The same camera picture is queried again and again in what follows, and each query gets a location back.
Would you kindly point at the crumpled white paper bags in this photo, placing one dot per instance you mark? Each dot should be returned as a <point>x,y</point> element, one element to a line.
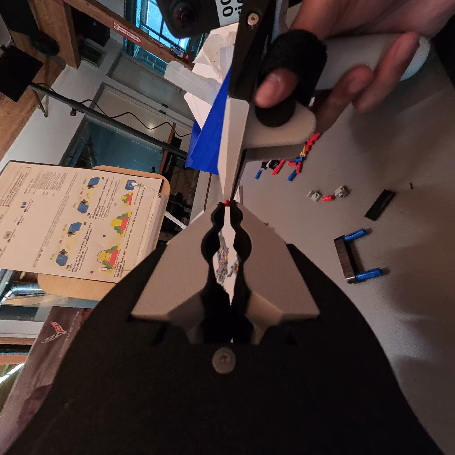
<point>206,71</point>

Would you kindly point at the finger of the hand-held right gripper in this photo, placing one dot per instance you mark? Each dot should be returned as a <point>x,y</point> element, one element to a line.
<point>231,142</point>

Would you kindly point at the small grey lego plate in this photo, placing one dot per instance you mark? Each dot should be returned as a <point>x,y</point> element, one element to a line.
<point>341,192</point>
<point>314,196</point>

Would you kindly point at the black stand pole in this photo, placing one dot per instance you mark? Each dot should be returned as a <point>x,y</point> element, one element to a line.
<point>106,119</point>

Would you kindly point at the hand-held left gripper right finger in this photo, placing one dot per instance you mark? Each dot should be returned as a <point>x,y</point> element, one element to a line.
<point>280,280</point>

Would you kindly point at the black lego beam blue pins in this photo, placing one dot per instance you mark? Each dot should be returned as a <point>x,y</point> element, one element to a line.
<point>346,257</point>

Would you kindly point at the pile of lego pins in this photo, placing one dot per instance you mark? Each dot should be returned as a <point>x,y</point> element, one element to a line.
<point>298,160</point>

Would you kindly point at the black square panel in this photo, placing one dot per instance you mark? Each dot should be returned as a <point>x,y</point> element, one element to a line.
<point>17,74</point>

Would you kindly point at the blue plastic bin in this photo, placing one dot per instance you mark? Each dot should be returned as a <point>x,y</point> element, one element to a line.
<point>206,142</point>

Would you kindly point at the printed instruction sheet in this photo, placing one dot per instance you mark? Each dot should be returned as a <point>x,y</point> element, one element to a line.
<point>53,220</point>

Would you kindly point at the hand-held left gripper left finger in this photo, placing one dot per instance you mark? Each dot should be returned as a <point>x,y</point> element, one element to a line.
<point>170,277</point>

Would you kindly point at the black flat lego tile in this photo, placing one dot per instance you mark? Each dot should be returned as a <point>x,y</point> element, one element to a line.
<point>379,205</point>

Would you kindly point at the red and white sign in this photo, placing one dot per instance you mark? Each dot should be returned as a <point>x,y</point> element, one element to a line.
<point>127,32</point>

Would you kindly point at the person's right hand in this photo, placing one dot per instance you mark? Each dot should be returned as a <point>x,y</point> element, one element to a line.
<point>373,17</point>

